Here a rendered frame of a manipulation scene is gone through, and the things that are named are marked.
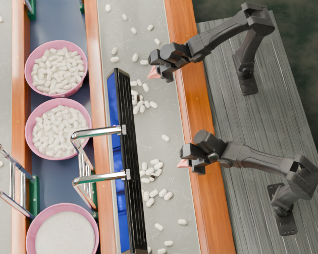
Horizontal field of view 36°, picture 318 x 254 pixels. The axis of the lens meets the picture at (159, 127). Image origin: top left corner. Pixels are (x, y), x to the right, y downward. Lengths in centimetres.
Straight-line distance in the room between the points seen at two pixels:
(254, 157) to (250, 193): 40
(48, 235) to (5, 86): 67
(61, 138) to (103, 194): 30
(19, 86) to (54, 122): 22
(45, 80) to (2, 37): 30
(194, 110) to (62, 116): 54
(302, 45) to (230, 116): 114
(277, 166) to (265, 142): 49
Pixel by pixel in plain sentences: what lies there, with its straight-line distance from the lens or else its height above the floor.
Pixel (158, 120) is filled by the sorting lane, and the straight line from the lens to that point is 198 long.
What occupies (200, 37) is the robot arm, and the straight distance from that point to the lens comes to 183.
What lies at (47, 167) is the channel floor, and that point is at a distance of 205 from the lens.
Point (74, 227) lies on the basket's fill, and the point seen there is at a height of 73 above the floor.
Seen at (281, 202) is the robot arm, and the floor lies 84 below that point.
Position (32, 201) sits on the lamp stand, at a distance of 198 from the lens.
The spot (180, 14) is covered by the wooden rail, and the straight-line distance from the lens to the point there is 220.
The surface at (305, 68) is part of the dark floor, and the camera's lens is 301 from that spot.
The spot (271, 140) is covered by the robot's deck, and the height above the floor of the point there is 67.
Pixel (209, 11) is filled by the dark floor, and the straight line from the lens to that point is 316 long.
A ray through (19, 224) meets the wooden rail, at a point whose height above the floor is 77.
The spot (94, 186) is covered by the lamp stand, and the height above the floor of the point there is 71.
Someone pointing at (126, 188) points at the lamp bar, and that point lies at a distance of 150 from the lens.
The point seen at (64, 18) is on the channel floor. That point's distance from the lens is 237.
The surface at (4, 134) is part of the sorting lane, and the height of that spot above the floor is 74.
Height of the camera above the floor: 255
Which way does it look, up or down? 67 degrees down
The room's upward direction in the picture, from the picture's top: 8 degrees counter-clockwise
